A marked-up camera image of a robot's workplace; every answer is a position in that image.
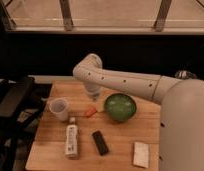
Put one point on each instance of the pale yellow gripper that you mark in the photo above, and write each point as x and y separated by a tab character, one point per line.
95	97

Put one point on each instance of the orange pepper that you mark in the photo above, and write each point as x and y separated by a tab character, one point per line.
90	111

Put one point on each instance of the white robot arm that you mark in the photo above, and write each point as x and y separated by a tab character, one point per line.
181	130

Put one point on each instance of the white ceramic cup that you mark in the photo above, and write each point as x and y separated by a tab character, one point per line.
59	107

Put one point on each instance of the green bowl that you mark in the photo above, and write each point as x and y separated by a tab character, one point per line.
120	107

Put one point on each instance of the white plastic bottle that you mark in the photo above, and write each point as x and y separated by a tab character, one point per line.
71	146

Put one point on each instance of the black rectangular remote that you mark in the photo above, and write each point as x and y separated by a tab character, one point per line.
100	143

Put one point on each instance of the white folded cloth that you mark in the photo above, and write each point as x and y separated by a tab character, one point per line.
141	155

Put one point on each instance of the grey round device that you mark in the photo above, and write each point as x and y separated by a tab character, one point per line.
183	74

